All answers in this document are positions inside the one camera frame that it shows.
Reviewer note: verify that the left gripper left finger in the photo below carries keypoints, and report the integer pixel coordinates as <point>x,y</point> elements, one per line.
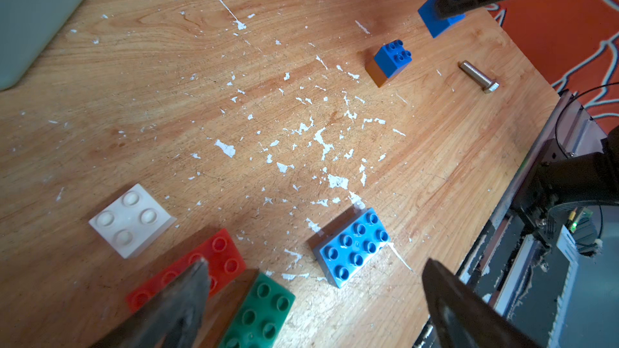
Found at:
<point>172,318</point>

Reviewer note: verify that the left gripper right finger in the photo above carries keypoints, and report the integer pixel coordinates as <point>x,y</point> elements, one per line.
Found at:
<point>463,319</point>

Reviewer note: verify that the light blue lego brick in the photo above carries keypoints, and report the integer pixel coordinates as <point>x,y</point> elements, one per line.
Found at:
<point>346,251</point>

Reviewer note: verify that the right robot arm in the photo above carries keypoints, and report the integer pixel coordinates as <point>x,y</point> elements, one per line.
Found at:
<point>569,182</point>

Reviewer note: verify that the green lego brick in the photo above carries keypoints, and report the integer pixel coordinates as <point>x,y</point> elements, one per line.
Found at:
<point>261,316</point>

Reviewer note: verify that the white lego brick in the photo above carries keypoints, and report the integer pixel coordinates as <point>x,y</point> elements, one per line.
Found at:
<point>132,222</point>

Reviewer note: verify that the brown lego brick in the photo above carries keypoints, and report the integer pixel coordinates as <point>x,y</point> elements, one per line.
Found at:
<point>376,73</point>

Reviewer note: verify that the steel bolt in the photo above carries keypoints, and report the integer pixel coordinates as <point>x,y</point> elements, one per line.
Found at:
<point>487,84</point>

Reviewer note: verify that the clear plastic storage box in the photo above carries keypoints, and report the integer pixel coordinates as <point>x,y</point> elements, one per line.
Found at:
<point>27,26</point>

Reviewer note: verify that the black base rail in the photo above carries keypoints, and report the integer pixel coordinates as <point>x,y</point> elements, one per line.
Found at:
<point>564,295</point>

